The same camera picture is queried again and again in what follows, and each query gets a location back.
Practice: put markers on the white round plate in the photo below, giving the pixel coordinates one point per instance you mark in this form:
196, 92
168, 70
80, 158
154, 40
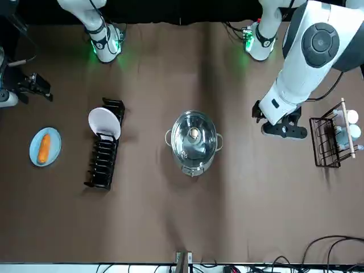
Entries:
102, 120

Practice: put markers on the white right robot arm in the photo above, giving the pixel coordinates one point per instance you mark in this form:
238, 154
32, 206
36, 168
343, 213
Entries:
102, 42

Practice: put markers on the orange corn cob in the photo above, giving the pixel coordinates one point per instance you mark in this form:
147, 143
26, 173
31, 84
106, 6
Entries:
44, 149

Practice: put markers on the aluminium frame post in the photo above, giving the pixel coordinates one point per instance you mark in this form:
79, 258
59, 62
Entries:
183, 264

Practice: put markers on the black slotted dish rack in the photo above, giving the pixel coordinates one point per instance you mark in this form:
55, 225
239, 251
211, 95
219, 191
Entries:
99, 170

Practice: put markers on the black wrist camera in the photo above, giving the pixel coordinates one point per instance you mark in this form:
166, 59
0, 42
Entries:
42, 88
284, 130

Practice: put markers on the pale pink cup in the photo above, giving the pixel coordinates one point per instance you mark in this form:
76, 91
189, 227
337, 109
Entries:
353, 116

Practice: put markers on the grey-green steel pot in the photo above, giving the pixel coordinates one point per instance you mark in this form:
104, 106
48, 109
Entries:
205, 165

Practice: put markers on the light blue round plate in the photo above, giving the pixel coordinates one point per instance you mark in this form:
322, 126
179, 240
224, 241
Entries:
55, 142

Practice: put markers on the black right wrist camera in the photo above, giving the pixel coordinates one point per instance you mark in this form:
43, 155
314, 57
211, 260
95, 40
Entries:
42, 88

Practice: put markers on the glass pot lid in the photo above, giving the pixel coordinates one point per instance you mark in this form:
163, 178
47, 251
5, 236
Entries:
185, 133

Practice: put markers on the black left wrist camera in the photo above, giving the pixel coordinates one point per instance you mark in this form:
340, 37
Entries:
284, 130

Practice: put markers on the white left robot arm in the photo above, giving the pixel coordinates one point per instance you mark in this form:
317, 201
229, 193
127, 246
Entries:
298, 71

